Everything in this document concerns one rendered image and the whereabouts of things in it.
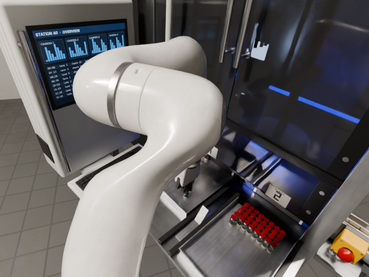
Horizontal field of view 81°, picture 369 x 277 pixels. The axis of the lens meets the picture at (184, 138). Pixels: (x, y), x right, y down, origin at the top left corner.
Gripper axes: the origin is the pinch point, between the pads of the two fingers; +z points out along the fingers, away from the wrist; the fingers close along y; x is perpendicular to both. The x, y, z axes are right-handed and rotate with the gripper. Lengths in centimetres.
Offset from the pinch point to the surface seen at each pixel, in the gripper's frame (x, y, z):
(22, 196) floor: -138, 58, 93
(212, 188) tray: 4.6, -12.8, 6.1
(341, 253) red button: 53, -15, -6
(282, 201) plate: 31.5, -18.4, -6.6
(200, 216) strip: 11.8, 3.6, 3.6
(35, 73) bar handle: -44, 31, -42
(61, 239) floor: -76, 47, 93
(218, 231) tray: 19.7, 1.6, 5.8
